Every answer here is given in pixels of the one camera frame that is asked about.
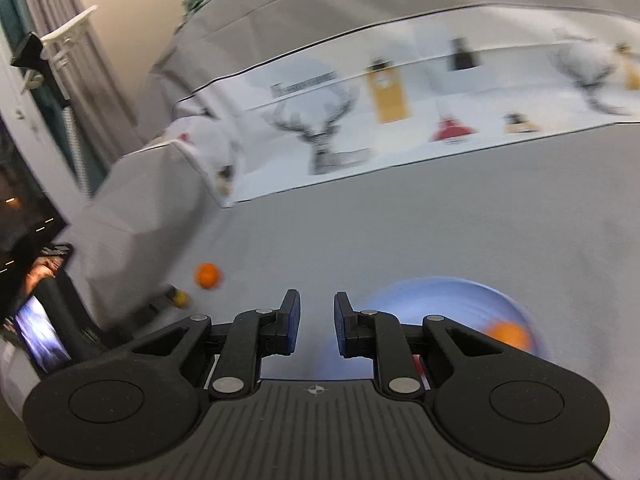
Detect bare orange mandarin front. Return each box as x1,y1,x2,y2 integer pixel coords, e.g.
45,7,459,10
483,320,534,352

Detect bare orange mandarin back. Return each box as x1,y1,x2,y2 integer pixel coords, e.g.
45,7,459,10
194,262,222,289

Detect grey printed sofa cover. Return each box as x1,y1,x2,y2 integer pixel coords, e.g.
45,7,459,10
63,0,639,479

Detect person left hand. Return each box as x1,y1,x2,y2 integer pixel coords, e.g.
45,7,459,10
24,256,64,296

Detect bare orange mandarin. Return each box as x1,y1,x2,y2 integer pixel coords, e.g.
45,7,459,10
194,262,222,289
483,320,534,352

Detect tablet screen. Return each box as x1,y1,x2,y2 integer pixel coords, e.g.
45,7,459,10
14,296,70,374

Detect yellow-green fruit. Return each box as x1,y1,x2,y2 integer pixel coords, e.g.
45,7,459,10
168,288,191,309

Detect blue plastic plate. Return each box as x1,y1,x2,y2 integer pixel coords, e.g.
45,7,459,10
305,276,552,380

